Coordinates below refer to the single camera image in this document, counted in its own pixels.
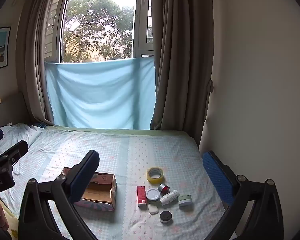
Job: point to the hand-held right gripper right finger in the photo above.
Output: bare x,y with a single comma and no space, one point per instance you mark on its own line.
216,177

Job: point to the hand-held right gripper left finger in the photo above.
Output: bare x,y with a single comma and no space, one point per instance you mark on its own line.
83,177

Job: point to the cardboard box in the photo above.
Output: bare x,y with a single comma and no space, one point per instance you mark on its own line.
100,205

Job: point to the pale green cream jar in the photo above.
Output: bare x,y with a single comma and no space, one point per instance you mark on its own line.
185,200

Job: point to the white plastic bottle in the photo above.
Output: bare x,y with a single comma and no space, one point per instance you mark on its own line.
170,197

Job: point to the silver jar with red lid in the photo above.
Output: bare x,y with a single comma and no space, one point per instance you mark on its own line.
163,188

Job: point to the small red carton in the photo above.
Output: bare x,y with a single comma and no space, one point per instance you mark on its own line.
141,196

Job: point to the white jar with black lid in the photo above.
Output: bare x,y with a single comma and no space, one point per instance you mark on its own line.
165,216

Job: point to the yellow tape roll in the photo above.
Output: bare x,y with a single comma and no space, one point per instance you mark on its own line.
151,179

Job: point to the green can with white lid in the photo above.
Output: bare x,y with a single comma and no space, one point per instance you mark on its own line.
153,194

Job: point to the white earbuds case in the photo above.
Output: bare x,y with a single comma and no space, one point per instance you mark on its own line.
153,209

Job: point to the checked pillow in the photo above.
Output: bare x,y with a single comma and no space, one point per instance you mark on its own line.
17,132

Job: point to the yellow floral blanket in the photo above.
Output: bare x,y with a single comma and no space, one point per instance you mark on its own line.
12,227

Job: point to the pale green mattress sheet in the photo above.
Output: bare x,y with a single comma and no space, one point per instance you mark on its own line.
115,131

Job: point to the checked floral bed sheet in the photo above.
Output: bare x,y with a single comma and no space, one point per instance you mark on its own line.
140,152

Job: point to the brown curtain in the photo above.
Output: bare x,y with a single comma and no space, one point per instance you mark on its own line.
182,67
32,67

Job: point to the light blue hanging cloth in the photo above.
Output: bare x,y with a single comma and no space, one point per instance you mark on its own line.
100,95

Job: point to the curtain tieback hook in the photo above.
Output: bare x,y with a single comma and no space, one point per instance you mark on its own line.
211,86

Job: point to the window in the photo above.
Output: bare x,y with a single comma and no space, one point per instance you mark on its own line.
97,17

